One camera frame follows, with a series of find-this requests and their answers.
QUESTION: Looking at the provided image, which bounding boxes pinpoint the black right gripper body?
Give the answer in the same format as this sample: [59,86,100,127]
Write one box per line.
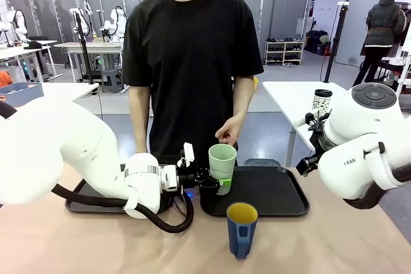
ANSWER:
[295,154,322,178]

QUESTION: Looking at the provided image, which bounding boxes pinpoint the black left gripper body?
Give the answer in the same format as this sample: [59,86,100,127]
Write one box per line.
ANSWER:
[176,157,210,189]

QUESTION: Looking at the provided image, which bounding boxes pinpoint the pale green plastic cup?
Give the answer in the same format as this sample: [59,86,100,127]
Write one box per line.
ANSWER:
[208,144,238,196]

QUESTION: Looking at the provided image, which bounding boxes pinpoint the blue mug yellow inside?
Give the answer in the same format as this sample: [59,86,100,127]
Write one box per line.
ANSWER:
[226,202,259,260]

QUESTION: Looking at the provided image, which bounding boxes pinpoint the person's left forearm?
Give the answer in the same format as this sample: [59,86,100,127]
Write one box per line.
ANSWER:
[230,92,255,124]

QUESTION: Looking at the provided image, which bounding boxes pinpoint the person's right forearm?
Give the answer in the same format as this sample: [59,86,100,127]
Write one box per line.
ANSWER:
[129,103,152,153]

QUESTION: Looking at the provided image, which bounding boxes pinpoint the person's left hand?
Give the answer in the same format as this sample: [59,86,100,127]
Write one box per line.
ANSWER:
[214,114,244,147]

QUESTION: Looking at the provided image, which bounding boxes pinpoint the black plastic tray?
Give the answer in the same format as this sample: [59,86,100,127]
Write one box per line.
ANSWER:
[199,166,311,218]
[65,164,176,214]

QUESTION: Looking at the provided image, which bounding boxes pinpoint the white black-patterned tumbler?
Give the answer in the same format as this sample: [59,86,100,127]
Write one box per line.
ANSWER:
[312,89,333,114]

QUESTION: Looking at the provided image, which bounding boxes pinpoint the white side table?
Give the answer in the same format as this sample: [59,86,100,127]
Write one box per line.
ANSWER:
[41,81,100,117]
[262,80,348,168]

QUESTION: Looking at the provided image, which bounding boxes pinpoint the person in black t-shirt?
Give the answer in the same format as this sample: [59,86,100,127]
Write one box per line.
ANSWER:
[121,0,265,166]

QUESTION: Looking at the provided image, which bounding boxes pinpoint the white shoe rack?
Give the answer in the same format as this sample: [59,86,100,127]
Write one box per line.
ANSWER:
[265,39,305,66]

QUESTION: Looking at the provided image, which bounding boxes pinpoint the black bags on floor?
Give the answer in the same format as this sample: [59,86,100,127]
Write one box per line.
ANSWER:
[304,29,331,56]

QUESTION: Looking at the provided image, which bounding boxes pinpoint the grey plastic stool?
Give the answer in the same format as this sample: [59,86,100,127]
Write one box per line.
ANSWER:
[101,68,125,94]

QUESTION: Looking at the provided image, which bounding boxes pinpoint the black utility cart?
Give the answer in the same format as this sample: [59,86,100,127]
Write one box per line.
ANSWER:
[372,55,411,95]

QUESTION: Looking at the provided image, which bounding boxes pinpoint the black pole with white top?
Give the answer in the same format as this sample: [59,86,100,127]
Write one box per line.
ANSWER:
[323,1,350,83]

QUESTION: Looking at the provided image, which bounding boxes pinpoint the person in dark jacket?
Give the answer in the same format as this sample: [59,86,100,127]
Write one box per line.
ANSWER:
[351,0,408,87]

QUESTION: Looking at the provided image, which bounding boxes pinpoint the beige background work table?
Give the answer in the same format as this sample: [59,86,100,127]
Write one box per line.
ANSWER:
[53,40,125,92]

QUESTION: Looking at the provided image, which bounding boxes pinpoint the black tripod stand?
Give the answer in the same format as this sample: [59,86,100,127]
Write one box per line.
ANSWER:
[72,10,95,85]

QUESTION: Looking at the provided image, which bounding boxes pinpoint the blue storage bin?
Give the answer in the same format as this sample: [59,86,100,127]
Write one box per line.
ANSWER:
[0,81,44,108]

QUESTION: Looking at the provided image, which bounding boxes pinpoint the white background work table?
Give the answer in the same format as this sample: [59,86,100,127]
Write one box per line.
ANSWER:
[0,39,64,83]

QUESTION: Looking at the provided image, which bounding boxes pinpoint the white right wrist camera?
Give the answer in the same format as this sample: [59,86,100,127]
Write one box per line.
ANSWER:
[294,112,315,128]

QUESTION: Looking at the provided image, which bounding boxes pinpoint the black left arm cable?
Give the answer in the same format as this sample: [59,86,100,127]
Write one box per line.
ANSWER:
[0,99,195,234]

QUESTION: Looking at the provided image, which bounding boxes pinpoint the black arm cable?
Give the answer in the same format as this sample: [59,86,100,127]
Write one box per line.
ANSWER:
[0,99,195,234]
[342,162,411,211]

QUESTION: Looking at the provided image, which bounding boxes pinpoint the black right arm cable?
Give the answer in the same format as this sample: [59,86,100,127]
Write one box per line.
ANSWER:
[342,162,411,211]

